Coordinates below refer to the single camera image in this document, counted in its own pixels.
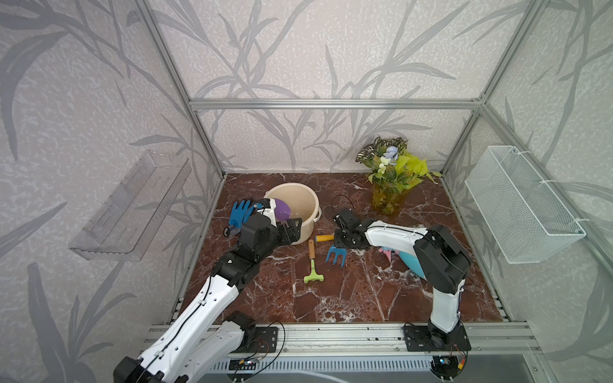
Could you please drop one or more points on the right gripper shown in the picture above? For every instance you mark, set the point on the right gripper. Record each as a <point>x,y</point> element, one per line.
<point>337,242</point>

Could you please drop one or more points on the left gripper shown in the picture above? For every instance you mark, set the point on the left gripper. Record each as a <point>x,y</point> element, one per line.
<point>294,234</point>

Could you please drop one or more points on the purple toy trowel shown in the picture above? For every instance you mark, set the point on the purple toy trowel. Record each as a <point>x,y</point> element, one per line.
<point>282,211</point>

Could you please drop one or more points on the blue toy hand fork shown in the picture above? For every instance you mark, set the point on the blue toy hand fork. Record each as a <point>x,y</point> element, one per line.
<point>337,255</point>

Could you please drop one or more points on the yellow toy shovel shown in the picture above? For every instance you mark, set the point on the yellow toy shovel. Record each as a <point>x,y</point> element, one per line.
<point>324,238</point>

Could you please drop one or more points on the green wooden-handled toy rake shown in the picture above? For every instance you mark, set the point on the green wooden-handled toy rake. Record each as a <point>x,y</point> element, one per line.
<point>313,276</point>

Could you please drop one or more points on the teal pink spray bottle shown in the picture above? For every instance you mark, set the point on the teal pink spray bottle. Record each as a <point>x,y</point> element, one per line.
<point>404,256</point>

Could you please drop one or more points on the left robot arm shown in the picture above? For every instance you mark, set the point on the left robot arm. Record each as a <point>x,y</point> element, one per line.
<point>185,352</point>

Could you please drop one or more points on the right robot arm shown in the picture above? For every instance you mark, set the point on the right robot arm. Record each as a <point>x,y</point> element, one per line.
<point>436,256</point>

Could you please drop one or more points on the blue gardening glove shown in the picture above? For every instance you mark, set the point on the blue gardening glove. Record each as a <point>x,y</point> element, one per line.
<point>240,213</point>

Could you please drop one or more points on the cream plastic bucket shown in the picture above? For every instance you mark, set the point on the cream plastic bucket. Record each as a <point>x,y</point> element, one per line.
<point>303,203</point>

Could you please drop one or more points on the artificial plant in vase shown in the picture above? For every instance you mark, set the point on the artificial plant in vase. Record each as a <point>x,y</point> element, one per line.
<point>394,171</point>

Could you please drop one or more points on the aluminium mounting rail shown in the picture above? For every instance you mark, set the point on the aluminium mounting rail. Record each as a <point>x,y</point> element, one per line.
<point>386,339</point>

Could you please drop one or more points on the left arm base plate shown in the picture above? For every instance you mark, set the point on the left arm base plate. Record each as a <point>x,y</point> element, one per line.
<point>260,340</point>

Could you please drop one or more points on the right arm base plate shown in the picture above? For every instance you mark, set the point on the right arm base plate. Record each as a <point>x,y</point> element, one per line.
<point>428,338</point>

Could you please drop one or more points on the clear plastic wall shelf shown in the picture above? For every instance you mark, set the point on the clear plastic wall shelf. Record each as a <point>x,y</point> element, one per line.
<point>126,224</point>

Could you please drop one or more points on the white wire mesh basket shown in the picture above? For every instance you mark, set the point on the white wire mesh basket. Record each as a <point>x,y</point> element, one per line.
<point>529,222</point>

